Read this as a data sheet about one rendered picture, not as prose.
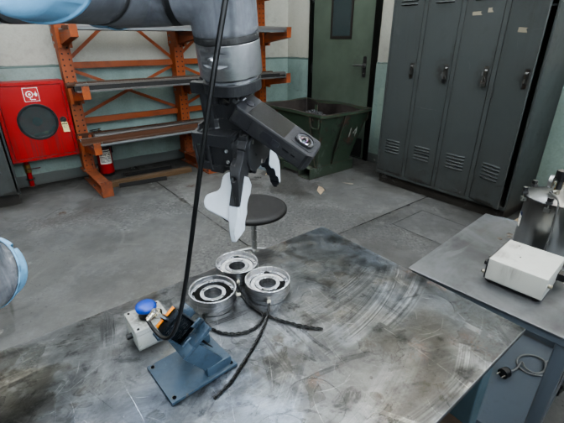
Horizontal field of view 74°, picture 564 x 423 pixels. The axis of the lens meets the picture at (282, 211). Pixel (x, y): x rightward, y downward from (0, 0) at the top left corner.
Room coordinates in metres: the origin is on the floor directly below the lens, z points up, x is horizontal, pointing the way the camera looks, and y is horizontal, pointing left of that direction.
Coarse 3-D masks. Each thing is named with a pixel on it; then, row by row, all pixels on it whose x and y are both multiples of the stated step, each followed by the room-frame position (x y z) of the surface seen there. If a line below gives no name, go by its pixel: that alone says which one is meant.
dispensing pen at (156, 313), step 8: (152, 312) 0.47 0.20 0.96; (160, 312) 0.47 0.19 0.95; (176, 312) 0.49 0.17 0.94; (168, 320) 0.48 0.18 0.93; (184, 320) 0.49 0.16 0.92; (192, 320) 0.51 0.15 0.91; (160, 328) 0.47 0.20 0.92; (168, 328) 0.47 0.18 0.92; (184, 328) 0.49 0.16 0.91; (192, 328) 0.49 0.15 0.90; (176, 336) 0.48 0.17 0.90; (184, 336) 0.49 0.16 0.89; (208, 344) 0.53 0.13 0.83
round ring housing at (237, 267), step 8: (224, 256) 0.83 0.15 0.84; (232, 256) 0.84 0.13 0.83; (240, 256) 0.84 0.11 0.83; (248, 256) 0.84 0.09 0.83; (216, 264) 0.78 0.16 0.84; (232, 264) 0.81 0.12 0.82; (240, 264) 0.81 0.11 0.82; (256, 264) 0.78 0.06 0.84; (216, 272) 0.78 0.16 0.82; (224, 272) 0.75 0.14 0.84; (232, 272) 0.77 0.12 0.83; (240, 272) 0.75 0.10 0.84; (240, 280) 0.75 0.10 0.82
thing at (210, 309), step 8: (200, 280) 0.72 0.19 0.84; (208, 280) 0.73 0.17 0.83; (216, 280) 0.73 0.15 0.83; (224, 280) 0.73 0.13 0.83; (232, 280) 0.71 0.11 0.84; (192, 288) 0.70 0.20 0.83; (208, 288) 0.70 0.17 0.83; (216, 288) 0.71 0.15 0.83; (224, 288) 0.70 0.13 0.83; (208, 296) 0.70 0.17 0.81; (216, 296) 0.71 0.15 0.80; (232, 296) 0.66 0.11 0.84; (192, 304) 0.65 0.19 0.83; (200, 304) 0.64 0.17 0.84; (208, 304) 0.63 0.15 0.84; (216, 304) 0.64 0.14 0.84; (224, 304) 0.64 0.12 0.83; (232, 304) 0.66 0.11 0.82; (200, 312) 0.65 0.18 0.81; (208, 312) 0.63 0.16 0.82; (216, 312) 0.64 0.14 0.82; (224, 312) 0.65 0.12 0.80
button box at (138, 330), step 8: (160, 304) 0.63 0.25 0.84; (128, 312) 0.60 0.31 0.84; (128, 320) 0.58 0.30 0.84; (136, 320) 0.58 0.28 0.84; (144, 320) 0.57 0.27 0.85; (152, 320) 0.58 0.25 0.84; (128, 328) 0.58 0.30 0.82; (136, 328) 0.55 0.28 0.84; (144, 328) 0.55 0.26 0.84; (128, 336) 0.56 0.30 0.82; (136, 336) 0.54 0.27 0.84; (144, 336) 0.55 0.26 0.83; (152, 336) 0.56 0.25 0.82; (136, 344) 0.55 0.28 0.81; (144, 344) 0.55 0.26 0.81; (152, 344) 0.56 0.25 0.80
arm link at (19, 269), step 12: (0, 240) 0.58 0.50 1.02; (0, 252) 0.55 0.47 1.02; (12, 252) 0.57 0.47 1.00; (0, 264) 0.53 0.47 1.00; (12, 264) 0.56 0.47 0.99; (24, 264) 0.58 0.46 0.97; (0, 276) 0.52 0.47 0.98; (12, 276) 0.54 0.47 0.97; (24, 276) 0.57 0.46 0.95; (0, 288) 0.52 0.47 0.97; (12, 288) 0.54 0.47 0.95; (0, 300) 0.51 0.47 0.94
